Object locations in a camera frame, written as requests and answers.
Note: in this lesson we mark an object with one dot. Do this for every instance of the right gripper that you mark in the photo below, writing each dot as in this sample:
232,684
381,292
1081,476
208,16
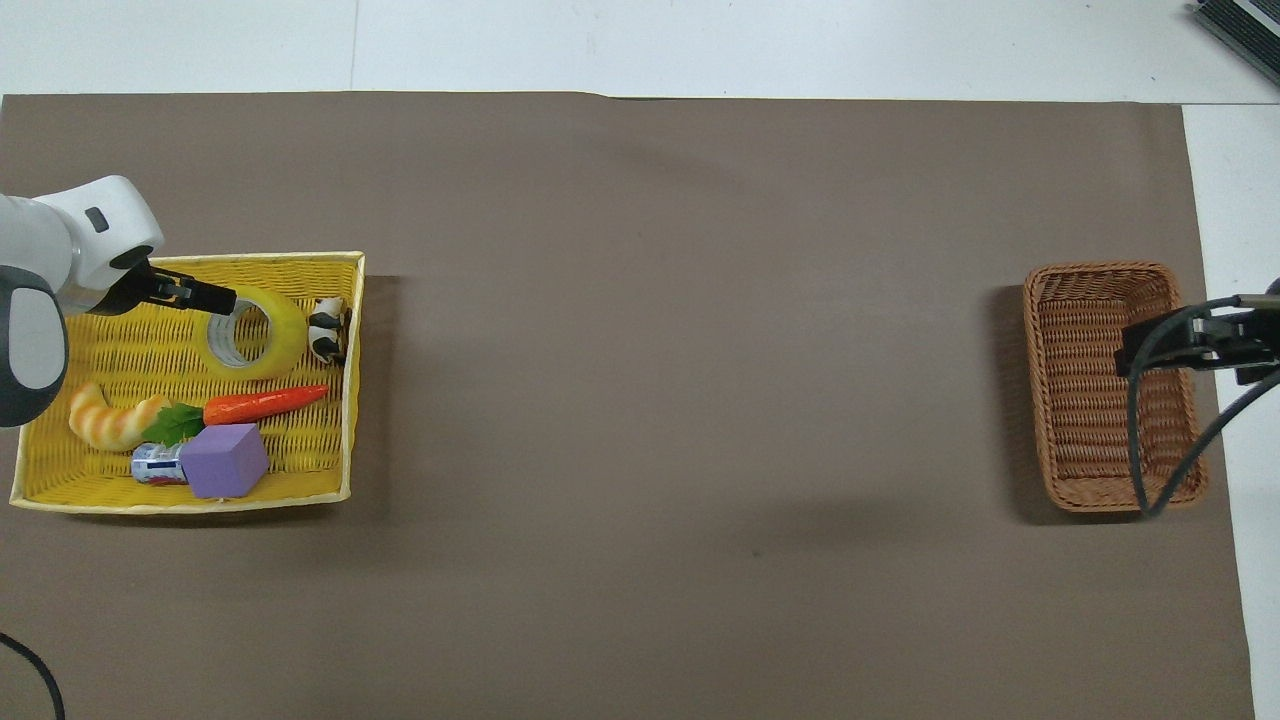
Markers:
1260,355

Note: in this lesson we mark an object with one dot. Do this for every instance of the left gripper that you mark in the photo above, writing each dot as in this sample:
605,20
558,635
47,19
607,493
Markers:
128,293

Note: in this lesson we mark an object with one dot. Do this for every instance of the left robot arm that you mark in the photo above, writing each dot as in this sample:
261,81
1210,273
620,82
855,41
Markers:
40,250

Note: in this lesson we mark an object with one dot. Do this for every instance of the yellow woven basket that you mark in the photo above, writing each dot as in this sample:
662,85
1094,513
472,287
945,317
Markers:
110,345

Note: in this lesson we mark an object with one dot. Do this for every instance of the yellow tape roll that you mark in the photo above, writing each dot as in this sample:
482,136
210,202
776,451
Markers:
282,335

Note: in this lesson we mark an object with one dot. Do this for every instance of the brown wicker basket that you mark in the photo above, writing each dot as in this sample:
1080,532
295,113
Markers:
1085,420

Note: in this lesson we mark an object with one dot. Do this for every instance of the toy croissant bread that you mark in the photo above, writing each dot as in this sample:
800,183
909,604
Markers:
105,425

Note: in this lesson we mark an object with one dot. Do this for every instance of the orange toy carrot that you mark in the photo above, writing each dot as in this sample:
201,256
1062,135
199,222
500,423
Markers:
262,403

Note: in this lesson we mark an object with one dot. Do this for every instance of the small blue white can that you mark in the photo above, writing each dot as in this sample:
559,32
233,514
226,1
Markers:
155,466

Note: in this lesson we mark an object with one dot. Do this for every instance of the purple foam cube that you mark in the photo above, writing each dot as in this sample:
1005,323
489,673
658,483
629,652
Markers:
225,460

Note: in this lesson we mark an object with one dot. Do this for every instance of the black and white cow toy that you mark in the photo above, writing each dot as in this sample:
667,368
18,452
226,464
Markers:
323,335

